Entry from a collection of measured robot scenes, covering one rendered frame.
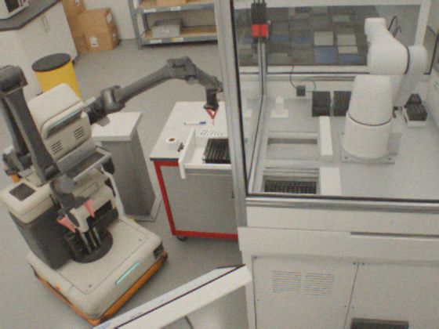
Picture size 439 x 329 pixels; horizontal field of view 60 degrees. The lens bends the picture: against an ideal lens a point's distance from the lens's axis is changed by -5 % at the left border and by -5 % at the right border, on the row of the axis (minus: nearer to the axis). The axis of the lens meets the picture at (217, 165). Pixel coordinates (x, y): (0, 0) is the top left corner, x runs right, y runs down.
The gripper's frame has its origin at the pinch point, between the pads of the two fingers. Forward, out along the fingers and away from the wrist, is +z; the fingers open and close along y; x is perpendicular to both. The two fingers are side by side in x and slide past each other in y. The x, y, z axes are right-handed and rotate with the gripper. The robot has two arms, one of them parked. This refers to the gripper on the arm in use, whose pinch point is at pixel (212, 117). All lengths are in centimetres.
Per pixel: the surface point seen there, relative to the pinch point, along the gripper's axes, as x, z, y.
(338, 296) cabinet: -80, 42, -67
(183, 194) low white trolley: 16, 46, -17
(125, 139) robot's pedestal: 58, 19, -5
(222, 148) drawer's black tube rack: -13.8, 2.0, -25.0
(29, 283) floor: 111, 96, -77
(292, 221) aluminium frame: -58, -5, -74
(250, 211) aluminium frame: -43, -9, -76
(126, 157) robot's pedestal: 63, 37, -2
